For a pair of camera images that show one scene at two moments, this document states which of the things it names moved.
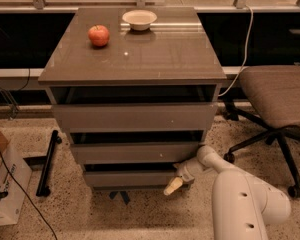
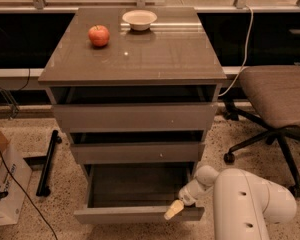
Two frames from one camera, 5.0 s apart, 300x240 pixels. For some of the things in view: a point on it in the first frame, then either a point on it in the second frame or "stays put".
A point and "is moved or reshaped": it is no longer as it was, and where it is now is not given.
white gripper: x=187 y=173 → x=187 y=196
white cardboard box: x=8 y=183 stays put
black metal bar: x=43 y=189 stays put
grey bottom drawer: x=129 y=179 is moved or reshaped
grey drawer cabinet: x=136 y=89 stays put
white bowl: x=139 y=20 stays put
